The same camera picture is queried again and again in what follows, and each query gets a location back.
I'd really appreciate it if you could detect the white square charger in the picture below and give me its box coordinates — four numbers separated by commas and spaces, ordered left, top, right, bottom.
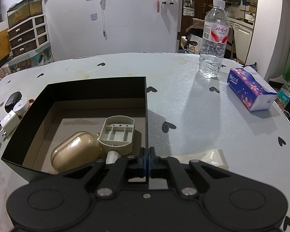
0, 111, 20, 135

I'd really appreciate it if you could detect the black earbuds case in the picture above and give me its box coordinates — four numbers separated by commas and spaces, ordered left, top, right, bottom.
4, 91, 22, 113

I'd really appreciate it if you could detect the painted colourful cabinet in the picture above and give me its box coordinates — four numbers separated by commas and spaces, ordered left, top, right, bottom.
8, 44, 54, 73

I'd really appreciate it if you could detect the beige plastic brush holder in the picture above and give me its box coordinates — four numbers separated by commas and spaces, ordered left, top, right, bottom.
98, 115, 135, 165

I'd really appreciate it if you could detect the white drawer cabinet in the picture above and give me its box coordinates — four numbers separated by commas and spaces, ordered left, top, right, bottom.
8, 14, 49, 57

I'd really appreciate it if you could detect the clear plastic water bottle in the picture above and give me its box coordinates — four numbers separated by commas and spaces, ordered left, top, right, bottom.
199, 0, 230, 78

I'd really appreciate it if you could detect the glass fish tank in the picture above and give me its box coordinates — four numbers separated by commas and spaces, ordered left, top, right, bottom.
7, 0, 43, 29

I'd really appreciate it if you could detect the hanging white cable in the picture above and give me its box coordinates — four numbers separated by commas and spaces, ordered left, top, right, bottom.
99, 0, 108, 38

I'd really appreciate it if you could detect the beige earbuds case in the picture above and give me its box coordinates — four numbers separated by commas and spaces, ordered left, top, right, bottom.
50, 131, 101, 173

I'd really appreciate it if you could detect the white cartoon tote bag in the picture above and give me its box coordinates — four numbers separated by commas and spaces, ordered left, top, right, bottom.
180, 35, 203, 55

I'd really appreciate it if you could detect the small green label bottle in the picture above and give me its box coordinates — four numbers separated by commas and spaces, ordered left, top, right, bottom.
277, 81, 290, 109

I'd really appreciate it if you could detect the pink keyring loop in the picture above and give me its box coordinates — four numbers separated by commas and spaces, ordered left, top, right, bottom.
28, 98, 35, 104

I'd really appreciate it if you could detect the black cardboard box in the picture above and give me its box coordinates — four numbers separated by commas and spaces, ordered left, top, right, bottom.
1, 77, 148, 182

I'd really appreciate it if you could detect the purple tissue pack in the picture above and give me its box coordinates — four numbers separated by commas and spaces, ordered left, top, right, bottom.
227, 67, 277, 112

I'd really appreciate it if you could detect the white round tape measure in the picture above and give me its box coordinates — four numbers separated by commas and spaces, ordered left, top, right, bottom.
13, 97, 30, 116

